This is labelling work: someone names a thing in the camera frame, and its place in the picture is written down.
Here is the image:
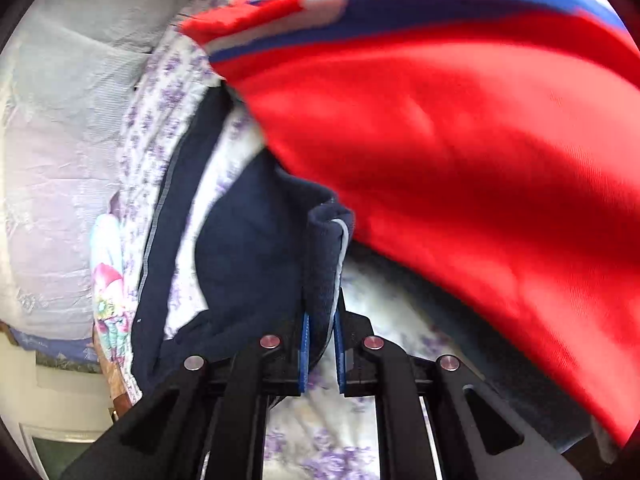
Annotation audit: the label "lavender lace bedding pile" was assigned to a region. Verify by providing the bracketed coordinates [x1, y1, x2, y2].
[1, 0, 186, 340]

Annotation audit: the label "red blue white garment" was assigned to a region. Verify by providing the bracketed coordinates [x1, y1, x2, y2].
[182, 0, 639, 444]

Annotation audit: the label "navy blue pants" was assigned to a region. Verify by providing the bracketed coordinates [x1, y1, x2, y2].
[131, 86, 354, 394]

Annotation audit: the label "teal pink floral blanket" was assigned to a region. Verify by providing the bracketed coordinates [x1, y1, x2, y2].
[89, 212, 132, 371]

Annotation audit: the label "purple floral bed sheet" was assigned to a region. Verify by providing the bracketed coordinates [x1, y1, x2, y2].
[89, 0, 566, 480]

